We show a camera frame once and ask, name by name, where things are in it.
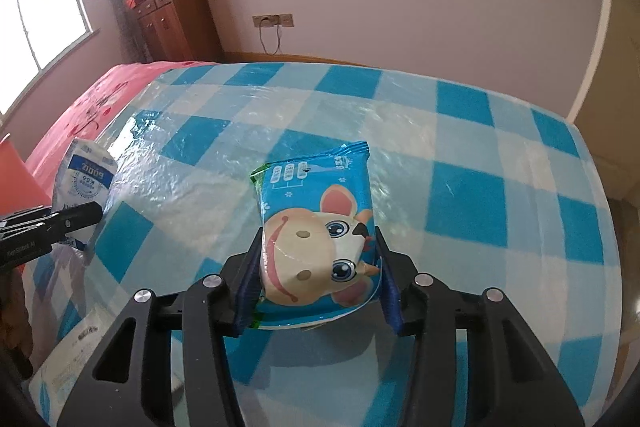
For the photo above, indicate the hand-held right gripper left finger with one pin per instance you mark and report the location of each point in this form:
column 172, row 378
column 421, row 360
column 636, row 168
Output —
column 248, row 302

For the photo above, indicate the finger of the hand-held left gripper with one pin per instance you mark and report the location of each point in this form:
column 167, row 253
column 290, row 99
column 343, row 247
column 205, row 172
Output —
column 70, row 219
column 25, row 218

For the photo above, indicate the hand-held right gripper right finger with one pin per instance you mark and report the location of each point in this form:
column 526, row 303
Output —
column 391, row 302

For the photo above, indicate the white blue label packet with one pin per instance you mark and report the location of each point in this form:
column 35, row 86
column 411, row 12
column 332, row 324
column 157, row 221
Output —
column 85, row 177

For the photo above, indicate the blue cartoon wet wipes packet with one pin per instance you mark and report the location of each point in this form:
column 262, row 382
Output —
column 310, row 232

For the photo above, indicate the blue checked tablecloth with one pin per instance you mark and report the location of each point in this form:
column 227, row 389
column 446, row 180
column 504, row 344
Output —
column 450, row 207

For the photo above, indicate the pink printed bedsheet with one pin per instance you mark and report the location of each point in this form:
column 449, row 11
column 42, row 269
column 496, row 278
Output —
column 100, row 92

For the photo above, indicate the white printed plastic bag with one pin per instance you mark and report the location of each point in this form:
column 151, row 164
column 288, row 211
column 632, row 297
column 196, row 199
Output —
column 70, row 357

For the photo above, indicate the window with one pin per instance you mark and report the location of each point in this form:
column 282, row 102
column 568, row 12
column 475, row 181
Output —
column 45, row 17

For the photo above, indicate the brown wooden cabinet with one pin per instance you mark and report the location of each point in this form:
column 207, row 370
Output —
column 175, row 22

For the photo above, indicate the cream door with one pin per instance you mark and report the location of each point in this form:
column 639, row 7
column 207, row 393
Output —
column 620, row 57

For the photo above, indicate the wall power socket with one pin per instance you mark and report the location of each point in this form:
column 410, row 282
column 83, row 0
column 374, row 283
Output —
column 272, row 20

